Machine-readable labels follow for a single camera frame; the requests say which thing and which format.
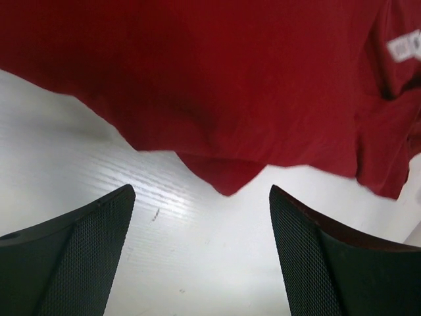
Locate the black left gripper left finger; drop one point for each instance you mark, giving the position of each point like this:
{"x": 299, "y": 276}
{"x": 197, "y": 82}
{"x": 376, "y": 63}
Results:
{"x": 66, "y": 265}

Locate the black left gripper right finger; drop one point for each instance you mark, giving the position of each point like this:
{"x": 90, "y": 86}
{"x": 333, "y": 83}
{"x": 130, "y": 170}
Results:
{"x": 330, "y": 268}

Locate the dark red t shirt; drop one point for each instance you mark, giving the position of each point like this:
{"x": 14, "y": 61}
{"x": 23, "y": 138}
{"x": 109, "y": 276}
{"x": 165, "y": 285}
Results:
{"x": 234, "y": 86}

